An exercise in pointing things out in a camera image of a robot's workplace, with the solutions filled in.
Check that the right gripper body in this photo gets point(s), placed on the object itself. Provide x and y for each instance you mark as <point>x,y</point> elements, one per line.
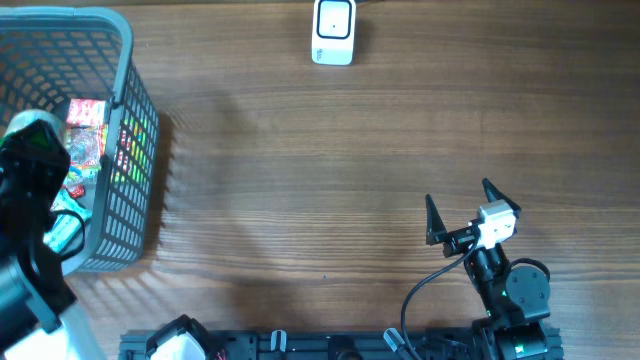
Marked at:
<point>458,241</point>

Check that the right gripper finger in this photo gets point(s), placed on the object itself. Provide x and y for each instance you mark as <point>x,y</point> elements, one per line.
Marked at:
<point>435,229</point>
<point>493,194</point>

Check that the green Haribo gummy bag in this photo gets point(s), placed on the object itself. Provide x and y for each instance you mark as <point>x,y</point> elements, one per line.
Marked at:
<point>86,146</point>

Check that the red white snack packet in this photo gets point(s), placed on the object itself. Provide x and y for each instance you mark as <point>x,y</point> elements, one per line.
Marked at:
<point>86,112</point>

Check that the teal tissue pack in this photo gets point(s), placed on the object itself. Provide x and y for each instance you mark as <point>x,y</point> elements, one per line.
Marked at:
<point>65,227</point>

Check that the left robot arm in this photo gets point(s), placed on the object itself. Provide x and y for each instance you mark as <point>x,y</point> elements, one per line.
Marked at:
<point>40,315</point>

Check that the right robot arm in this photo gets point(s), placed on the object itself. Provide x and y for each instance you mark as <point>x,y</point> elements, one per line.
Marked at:
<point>514,293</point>

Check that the white barcode scanner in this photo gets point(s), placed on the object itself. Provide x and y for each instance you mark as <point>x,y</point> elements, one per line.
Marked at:
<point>333,32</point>

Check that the grey plastic mesh basket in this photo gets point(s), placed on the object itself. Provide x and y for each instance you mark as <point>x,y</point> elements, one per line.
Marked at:
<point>52,55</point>

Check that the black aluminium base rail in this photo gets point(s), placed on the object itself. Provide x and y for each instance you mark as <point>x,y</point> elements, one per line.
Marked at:
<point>434,344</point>

